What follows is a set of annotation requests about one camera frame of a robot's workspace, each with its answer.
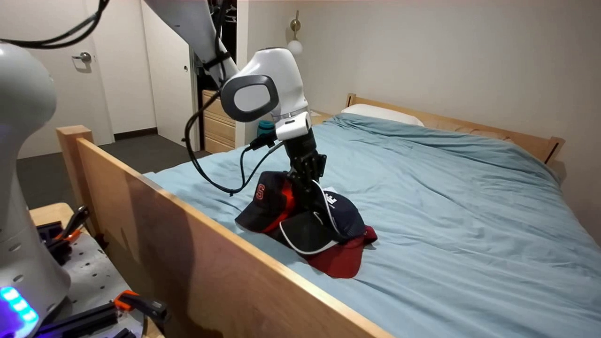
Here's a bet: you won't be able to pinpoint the wooden nightstand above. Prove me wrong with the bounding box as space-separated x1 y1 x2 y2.
308 109 334 126

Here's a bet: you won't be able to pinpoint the dark cap white-trimmed brim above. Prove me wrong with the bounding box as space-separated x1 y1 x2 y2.
278 208 343 257

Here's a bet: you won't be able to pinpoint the black cap red stripe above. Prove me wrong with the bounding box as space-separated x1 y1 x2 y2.
234 169 296 234

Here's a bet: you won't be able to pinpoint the perforated grey metal plate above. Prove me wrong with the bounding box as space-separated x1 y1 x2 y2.
35 233 148 338

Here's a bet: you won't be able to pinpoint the teal container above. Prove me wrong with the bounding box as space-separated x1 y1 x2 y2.
257 120 278 141

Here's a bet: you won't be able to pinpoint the white pillow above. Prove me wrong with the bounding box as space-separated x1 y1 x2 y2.
340 101 426 127

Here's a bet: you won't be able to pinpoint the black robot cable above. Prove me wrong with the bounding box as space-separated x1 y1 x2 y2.
0 0 279 197

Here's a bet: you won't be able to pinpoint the white closet door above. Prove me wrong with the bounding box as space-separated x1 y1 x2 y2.
139 0 202 152

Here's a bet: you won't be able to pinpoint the white door with handle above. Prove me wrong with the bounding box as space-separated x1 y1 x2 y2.
0 0 116 161

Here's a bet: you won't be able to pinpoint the wall lamp white globe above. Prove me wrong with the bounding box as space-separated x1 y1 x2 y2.
285 7 306 60

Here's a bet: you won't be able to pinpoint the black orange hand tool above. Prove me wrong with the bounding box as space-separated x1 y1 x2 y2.
35 204 92 264

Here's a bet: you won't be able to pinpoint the small wooden table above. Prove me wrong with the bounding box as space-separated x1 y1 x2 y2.
28 201 77 231

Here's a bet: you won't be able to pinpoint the hanging clothes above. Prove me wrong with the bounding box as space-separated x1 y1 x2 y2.
204 0 238 90

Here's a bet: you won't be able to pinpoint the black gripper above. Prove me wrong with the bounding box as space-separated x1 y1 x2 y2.
283 127 328 212

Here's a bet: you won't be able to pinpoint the wooden bed frame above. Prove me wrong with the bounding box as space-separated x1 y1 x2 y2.
54 92 565 338

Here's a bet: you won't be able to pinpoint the light blue bed sheet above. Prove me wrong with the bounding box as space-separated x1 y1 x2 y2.
144 112 601 338

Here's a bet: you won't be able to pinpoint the wooden dresser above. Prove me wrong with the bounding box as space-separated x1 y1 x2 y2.
201 88 236 154

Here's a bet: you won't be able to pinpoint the orange black clamp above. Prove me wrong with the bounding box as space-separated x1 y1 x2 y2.
35 287 169 338

